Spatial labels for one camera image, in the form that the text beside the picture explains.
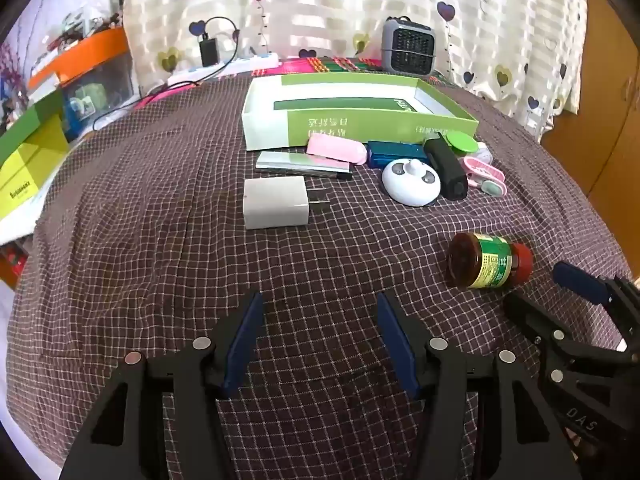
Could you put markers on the grey fan heater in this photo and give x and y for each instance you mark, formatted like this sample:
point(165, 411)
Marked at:
point(407, 50)

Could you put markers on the pink eyelash curler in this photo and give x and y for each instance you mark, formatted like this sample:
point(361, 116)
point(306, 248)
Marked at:
point(482, 170)

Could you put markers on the black power adapter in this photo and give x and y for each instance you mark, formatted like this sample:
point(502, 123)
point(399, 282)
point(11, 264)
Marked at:
point(208, 51)

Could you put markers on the white charger plug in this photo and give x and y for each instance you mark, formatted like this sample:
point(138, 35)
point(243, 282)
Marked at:
point(275, 202)

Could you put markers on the wooden wardrobe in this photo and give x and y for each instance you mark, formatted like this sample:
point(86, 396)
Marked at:
point(610, 110)

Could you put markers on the heart-print striped curtain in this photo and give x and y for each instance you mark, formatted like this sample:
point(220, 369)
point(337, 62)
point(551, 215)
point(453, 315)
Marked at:
point(350, 10)

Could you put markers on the green and white cardboard box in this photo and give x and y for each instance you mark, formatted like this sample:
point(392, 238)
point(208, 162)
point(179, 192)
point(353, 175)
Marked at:
point(350, 91)

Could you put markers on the small blue box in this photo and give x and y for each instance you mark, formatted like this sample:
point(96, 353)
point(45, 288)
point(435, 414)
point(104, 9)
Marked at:
point(395, 152)

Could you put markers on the clutter of small items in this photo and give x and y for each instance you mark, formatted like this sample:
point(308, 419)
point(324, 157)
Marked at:
point(75, 25)

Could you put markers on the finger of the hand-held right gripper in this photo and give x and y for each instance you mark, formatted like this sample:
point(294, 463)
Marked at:
point(580, 278)
point(530, 315)

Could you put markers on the green-lidded white jar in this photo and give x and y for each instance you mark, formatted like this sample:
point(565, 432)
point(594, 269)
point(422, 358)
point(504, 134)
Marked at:
point(460, 141)

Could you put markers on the black rectangular device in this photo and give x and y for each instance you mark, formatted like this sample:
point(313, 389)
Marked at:
point(447, 170)

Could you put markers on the brown checked blanket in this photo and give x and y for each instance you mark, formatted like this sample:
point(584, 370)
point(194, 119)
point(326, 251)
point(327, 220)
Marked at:
point(150, 260)

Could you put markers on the pink clip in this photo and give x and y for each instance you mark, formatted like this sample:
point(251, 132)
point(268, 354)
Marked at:
point(332, 147)

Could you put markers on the red-lidded sauce jar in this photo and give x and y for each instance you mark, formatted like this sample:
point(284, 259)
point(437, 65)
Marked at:
point(485, 262)

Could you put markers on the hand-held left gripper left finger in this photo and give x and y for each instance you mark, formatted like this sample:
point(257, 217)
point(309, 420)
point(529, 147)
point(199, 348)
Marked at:
point(245, 340)

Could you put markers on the silver power bank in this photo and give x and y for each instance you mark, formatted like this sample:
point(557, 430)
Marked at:
point(300, 162)

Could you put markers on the purple flower branches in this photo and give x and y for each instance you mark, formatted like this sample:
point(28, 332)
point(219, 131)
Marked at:
point(10, 67)

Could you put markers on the white round panda gadget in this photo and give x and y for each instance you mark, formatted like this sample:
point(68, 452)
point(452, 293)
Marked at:
point(410, 185)

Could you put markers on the white power strip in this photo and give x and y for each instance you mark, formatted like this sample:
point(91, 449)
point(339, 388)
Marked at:
point(250, 61)

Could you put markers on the small white jar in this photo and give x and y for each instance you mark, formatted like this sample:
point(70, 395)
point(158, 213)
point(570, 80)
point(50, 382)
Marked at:
point(484, 152)

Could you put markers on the green and yellow box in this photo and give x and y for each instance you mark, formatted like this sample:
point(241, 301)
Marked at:
point(30, 170)

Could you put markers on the orange-lidded storage bin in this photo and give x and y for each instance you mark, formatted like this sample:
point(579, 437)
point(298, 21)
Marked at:
point(90, 50)

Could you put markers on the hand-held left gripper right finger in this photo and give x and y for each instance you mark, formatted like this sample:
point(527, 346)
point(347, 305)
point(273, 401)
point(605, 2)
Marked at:
point(397, 340)

